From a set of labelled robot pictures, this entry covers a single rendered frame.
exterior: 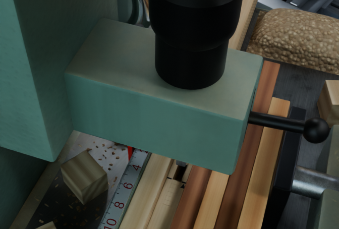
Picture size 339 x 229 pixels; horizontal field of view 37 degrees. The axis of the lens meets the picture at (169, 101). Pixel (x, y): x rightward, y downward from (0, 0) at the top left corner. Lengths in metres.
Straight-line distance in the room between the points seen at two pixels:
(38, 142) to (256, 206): 0.18
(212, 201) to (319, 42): 0.28
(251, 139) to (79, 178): 0.22
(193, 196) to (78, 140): 0.27
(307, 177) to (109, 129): 0.18
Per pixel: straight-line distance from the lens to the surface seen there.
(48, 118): 0.37
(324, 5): 1.05
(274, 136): 0.46
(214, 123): 0.35
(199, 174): 0.46
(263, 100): 0.52
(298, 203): 0.52
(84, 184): 0.59
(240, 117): 0.35
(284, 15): 0.66
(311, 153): 0.56
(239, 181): 0.46
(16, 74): 0.34
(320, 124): 0.38
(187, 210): 0.44
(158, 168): 0.46
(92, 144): 0.67
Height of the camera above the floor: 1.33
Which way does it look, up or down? 48 degrees down
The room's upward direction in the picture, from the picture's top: 2 degrees clockwise
